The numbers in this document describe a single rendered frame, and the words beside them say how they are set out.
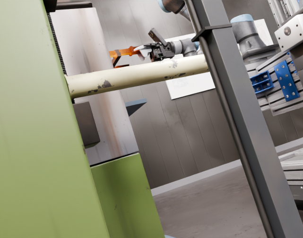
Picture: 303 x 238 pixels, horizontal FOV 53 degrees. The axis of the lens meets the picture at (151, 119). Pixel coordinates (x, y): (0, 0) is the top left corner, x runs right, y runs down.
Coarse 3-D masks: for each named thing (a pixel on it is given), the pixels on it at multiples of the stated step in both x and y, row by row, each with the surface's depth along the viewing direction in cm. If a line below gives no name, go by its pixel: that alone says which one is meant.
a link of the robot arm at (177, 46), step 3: (174, 42) 153; (177, 42) 154; (180, 42) 154; (174, 45) 153; (177, 45) 153; (180, 45) 154; (174, 48) 153; (177, 48) 154; (180, 48) 154; (174, 51) 154; (177, 51) 155; (180, 51) 155; (174, 54) 156; (177, 54) 158
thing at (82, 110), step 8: (48, 16) 62; (56, 40) 62; (64, 72) 61; (72, 104) 58; (80, 104) 58; (88, 104) 59; (80, 112) 58; (88, 112) 58; (80, 120) 57; (88, 120) 58; (80, 128) 57; (88, 128) 58; (96, 128) 58; (88, 136) 57; (96, 136) 58; (88, 144) 57
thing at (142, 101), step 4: (136, 100) 134; (140, 100) 135; (144, 100) 135; (128, 104) 132; (132, 104) 133; (136, 104) 134; (140, 104) 137; (128, 108) 137; (132, 108) 140; (136, 108) 143; (128, 112) 148; (132, 112) 151
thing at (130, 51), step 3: (129, 48) 146; (132, 48) 146; (111, 51) 142; (120, 51) 144; (123, 51) 145; (126, 51) 145; (129, 51) 146; (132, 51) 145; (135, 51) 147; (138, 51) 147; (111, 54) 142; (114, 54) 143; (123, 54) 146; (126, 54) 147; (129, 54) 148; (132, 54) 148; (111, 57) 145
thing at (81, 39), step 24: (72, 24) 85; (96, 24) 88; (72, 48) 84; (96, 48) 86; (72, 72) 82; (96, 96) 83; (120, 96) 86; (96, 120) 81; (120, 120) 84; (96, 144) 80; (120, 144) 82
